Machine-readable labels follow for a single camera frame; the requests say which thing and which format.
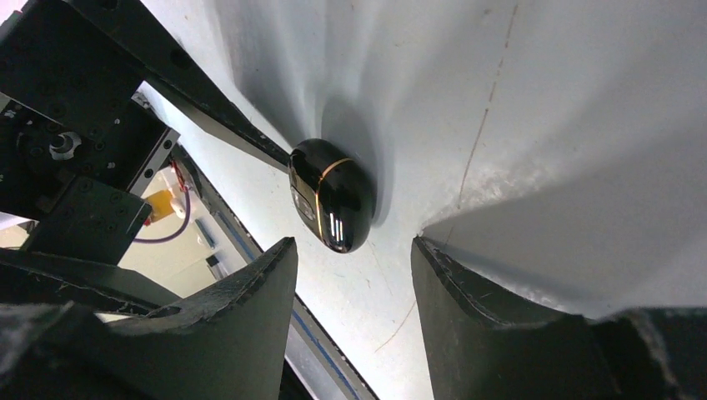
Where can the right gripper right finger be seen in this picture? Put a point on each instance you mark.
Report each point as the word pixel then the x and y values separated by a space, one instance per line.
pixel 483 341

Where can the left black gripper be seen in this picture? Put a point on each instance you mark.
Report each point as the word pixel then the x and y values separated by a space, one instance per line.
pixel 78 152

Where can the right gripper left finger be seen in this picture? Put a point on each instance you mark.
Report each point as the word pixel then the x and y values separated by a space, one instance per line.
pixel 67 352

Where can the black earbud charging case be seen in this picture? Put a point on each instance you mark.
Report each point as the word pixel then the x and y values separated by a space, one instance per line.
pixel 332 194

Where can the aluminium frame rail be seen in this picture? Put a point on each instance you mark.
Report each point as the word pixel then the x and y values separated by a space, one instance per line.
pixel 249 335

